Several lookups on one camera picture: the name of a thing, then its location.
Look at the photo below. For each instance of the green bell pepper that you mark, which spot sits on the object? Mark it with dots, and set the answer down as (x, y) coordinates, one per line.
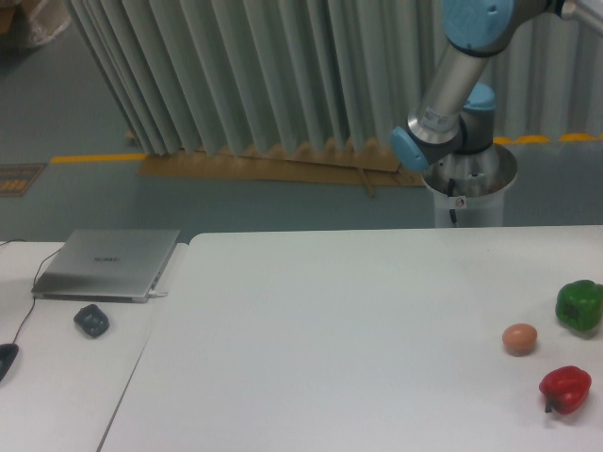
(579, 305)

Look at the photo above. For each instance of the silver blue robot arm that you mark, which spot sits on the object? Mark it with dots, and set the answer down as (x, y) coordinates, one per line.
(456, 115)

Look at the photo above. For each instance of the brown cardboard sheet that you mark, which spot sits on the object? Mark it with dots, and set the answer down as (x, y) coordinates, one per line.
(371, 166)

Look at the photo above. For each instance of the white usb plug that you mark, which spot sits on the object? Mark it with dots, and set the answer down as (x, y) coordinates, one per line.
(156, 295)

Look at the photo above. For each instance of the silver laptop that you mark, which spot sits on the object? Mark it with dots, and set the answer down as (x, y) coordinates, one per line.
(107, 265)

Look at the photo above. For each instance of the grey pleated curtain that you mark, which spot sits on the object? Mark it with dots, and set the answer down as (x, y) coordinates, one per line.
(214, 74)

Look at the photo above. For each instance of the black small controller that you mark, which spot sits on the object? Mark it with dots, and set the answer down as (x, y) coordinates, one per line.
(92, 321)

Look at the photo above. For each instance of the brown egg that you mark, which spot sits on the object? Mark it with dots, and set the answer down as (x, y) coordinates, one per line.
(519, 339)

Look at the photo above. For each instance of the red bell pepper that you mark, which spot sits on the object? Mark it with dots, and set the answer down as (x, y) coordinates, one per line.
(565, 389)

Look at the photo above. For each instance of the black computer mouse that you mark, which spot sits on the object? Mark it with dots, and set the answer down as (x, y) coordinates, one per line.
(8, 354)

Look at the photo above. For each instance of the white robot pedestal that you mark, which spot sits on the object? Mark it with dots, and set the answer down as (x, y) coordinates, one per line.
(468, 190)

